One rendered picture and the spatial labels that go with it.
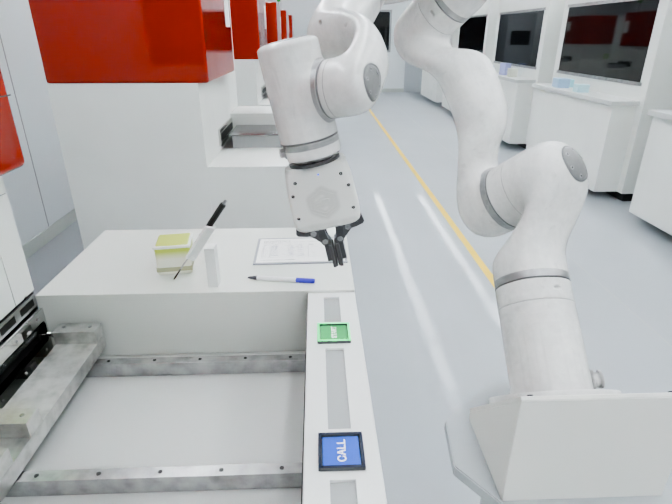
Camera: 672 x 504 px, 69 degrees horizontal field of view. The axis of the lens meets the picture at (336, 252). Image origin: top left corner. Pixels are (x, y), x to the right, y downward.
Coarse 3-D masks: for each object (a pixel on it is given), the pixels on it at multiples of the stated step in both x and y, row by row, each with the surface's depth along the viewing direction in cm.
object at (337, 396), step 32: (320, 320) 88; (352, 320) 88; (320, 352) 79; (352, 352) 79; (320, 384) 72; (352, 384) 72; (320, 416) 66; (352, 416) 66; (320, 480) 56; (352, 480) 57
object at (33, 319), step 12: (36, 312) 94; (24, 324) 90; (36, 324) 94; (12, 336) 87; (24, 336) 90; (0, 348) 83; (12, 348) 86; (36, 348) 95; (48, 348) 98; (0, 360) 83; (24, 360) 92; (36, 360) 94; (12, 372) 88; (24, 372) 90; (12, 384) 86; (0, 396) 83; (12, 396) 86; (0, 408) 83
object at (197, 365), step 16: (96, 368) 94; (112, 368) 95; (128, 368) 95; (144, 368) 95; (160, 368) 95; (176, 368) 95; (192, 368) 95; (208, 368) 95; (224, 368) 96; (240, 368) 96; (256, 368) 96; (272, 368) 96; (288, 368) 96; (304, 368) 96
